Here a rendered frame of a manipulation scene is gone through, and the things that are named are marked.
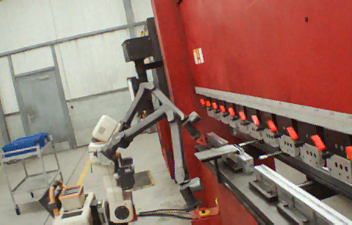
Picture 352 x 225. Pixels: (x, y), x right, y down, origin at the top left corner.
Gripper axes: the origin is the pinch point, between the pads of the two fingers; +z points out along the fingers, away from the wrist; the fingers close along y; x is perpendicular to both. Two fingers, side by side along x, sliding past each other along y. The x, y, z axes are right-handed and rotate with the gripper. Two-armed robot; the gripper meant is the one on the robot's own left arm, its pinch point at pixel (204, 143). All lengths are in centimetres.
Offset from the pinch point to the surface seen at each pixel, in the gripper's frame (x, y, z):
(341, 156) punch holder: -24, -140, -6
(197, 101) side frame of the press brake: -24, 84, -10
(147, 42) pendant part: -28, 99, -79
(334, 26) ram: -45, -147, -40
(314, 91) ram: -35, -128, -23
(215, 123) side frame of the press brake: -23, 85, 17
